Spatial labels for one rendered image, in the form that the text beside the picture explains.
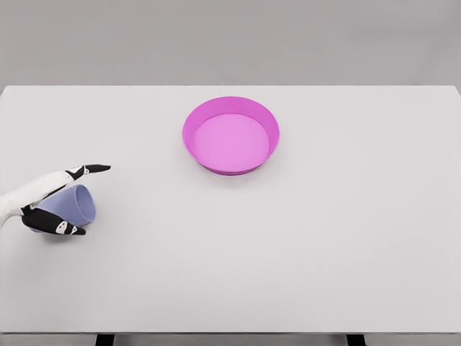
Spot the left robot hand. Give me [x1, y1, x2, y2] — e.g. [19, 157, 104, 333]
[0, 164, 112, 237]

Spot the lavender plastic cup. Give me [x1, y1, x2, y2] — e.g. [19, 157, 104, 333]
[30, 184, 97, 234]

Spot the magenta round plate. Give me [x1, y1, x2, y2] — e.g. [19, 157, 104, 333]
[182, 96, 281, 177]

